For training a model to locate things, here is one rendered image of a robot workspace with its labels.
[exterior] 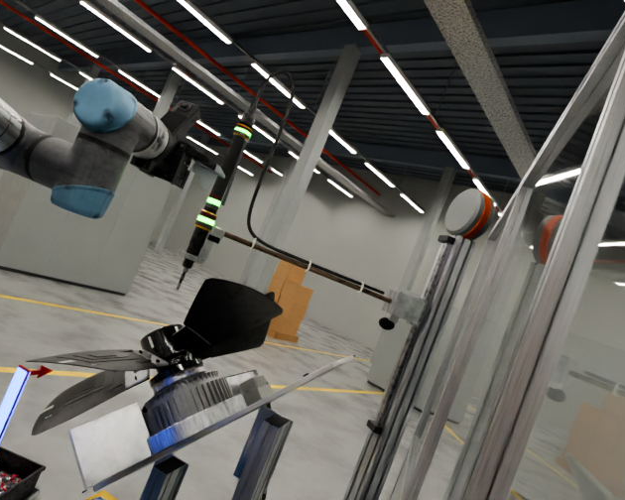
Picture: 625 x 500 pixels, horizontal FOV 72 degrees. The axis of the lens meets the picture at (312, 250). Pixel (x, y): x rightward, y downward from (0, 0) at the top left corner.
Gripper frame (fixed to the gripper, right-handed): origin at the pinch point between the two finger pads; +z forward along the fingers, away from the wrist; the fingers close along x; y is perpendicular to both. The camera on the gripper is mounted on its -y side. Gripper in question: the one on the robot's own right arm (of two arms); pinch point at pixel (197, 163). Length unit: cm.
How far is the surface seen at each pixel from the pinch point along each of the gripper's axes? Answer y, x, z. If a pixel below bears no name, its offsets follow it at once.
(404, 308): 12, 56, 39
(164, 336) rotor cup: 42.8, -0.4, 21.6
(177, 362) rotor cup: 48, 5, 22
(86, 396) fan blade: 64, -13, 20
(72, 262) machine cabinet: 132, -379, 522
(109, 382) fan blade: 60, -10, 22
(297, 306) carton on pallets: 88, -74, 836
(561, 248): 1, 61, -40
